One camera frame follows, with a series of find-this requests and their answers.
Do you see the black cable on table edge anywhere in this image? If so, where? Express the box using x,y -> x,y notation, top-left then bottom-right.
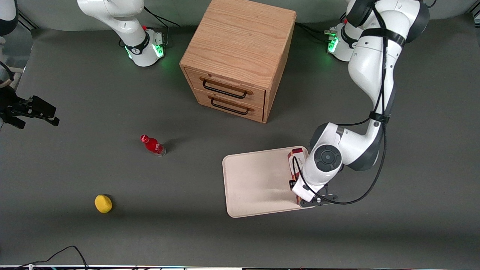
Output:
15,246 -> 89,270

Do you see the cream rectangular tray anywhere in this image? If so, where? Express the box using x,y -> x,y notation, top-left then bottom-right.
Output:
222,146 -> 312,218

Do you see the wooden drawer cabinet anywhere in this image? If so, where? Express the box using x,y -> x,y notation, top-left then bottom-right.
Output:
179,0 -> 297,124

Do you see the black left arm base cable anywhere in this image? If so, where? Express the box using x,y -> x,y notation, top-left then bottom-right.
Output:
295,11 -> 347,42

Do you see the black right arm base cable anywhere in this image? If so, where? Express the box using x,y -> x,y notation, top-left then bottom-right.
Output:
144,6 -> 181,47

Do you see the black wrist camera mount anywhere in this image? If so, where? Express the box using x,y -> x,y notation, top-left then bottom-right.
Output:
299,185 -> 339,208

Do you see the wooden drawer front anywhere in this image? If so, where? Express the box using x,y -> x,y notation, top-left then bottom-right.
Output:
185,68 -> 266,110
194,89 -> 264,123

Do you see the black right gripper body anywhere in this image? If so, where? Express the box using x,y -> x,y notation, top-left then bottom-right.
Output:
0,86 -> 29,121

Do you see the black arm base cable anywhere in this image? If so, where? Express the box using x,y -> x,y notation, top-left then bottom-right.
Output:
144,6 -> 181,47
295,11 -> 347,42

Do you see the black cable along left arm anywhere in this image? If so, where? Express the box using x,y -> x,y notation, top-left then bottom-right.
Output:
289,0 -> 391,205

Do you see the yellow lemon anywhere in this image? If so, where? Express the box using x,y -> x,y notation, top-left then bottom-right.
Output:
94,194 -> 113,214

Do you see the red drink bottle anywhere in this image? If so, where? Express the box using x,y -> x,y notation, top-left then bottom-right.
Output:
140,135 -> 166,156

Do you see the red cookie box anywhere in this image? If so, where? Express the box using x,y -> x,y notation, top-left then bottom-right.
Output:
288,148 -> 309,205

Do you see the black drawer handle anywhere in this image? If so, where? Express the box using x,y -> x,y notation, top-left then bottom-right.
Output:
208,96 -> 255,116
199,77 -> 253,99

